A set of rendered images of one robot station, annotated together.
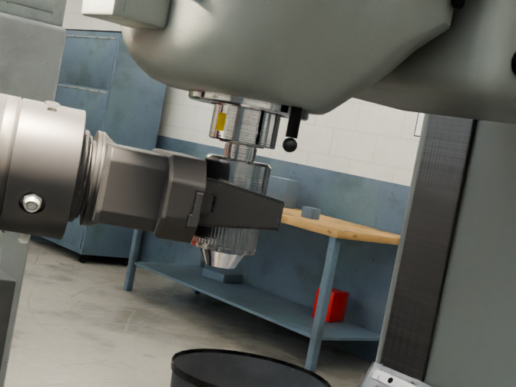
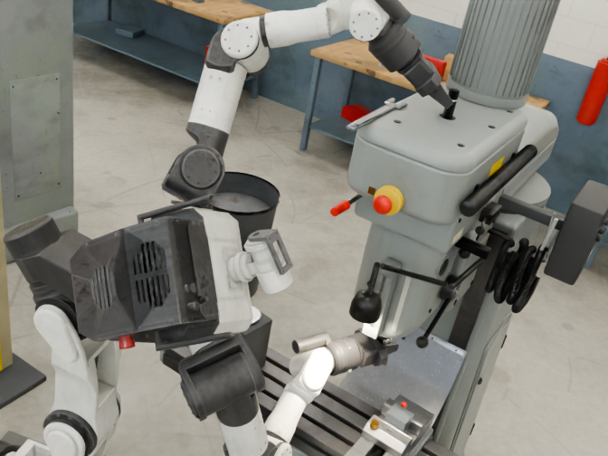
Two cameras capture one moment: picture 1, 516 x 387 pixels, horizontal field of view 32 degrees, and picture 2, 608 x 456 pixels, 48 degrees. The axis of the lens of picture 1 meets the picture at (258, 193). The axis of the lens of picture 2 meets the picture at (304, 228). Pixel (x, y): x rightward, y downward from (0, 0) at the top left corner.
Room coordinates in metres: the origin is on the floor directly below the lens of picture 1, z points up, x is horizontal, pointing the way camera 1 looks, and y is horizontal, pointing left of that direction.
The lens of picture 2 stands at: (-0.61, 0.82, 2.38)
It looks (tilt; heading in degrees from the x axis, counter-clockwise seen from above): 30 degrees down; 338
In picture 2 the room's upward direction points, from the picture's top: 11 degrees clockwise
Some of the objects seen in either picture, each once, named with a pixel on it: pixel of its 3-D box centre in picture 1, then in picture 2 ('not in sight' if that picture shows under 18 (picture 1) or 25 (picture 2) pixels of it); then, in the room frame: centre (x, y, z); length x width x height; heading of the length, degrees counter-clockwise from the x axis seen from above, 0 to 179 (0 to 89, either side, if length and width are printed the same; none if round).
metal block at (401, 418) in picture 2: not in sight; (397, 421); (0.56, -0.05, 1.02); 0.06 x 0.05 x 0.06; 38
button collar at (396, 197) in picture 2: not in sight; (388, 200); (0.49, 0.19, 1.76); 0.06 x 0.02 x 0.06; 40
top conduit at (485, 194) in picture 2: not in sight; (500, 175); (0.55, -0.10, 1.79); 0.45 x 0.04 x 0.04; 130
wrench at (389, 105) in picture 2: not in sight; (376, 114); (0.62, 0.20, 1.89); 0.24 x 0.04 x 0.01; 132
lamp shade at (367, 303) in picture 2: not in sight; (366, 303); (0.52, 0.17, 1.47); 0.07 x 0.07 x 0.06
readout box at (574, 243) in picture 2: not in sight; (583, 232); (0.58, -0.43, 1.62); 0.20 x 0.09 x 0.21; 130
